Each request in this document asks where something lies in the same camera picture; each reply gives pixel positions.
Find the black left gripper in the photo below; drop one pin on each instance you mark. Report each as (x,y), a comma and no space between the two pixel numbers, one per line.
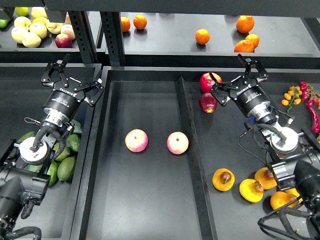
(66,96)

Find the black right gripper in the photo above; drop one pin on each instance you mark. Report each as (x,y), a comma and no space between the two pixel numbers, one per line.
(246,94)

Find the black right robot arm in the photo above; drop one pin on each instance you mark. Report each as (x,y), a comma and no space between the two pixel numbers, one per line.
(295,156)

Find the pale yellow pear front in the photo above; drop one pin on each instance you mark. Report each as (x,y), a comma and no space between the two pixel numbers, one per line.
(31,40)

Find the pale yellow pear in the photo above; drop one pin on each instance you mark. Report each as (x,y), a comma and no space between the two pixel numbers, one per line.
(31,40)
(17,33)

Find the pale yellow pear left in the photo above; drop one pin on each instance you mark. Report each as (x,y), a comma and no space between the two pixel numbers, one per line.
(17,33)

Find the green avocado in bin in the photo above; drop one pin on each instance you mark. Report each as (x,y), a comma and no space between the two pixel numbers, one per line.
(66,169)

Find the red apple upper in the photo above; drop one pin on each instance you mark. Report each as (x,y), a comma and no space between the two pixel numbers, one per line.
(207,79)

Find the orange right front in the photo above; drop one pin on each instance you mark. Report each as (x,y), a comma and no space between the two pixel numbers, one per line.
(244,46)

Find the dark red apple lower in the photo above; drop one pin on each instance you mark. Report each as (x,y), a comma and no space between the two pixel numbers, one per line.
(208,103)

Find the red apple on shelf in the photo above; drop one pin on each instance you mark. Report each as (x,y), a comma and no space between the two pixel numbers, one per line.
(63,40)

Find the orange right small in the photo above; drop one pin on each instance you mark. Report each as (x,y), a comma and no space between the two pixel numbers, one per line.
(255,39)

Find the orange on shelf middle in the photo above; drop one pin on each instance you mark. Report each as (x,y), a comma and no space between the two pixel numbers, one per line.
(202,36)

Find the orange on shelf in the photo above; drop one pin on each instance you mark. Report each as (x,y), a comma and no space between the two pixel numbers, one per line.
(125,24)
(202,36)
(140,22)

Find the large orange top right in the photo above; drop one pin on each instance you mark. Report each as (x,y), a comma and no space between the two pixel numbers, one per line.
(245,24)

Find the orange cherry tomato bunch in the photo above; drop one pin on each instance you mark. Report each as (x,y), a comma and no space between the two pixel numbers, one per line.
(292,97)

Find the orange on shelf left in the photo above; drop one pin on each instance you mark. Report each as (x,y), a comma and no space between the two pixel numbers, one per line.
(125,24)

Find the red cherry tomato bunch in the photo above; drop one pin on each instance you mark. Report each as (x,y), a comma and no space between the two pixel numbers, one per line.
(309,94)

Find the pink apple right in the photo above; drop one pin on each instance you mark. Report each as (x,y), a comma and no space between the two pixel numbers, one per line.
(177,143)

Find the pink apple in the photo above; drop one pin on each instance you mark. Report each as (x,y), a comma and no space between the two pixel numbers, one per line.
(136,140)
(177,143)

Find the pink apple left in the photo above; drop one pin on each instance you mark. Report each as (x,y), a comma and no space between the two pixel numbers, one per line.
(136,140)

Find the red chili pepper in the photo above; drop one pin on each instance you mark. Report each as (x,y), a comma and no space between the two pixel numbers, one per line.
(315,119)

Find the black middle tray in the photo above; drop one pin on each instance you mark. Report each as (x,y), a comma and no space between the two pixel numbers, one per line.
(155,194)

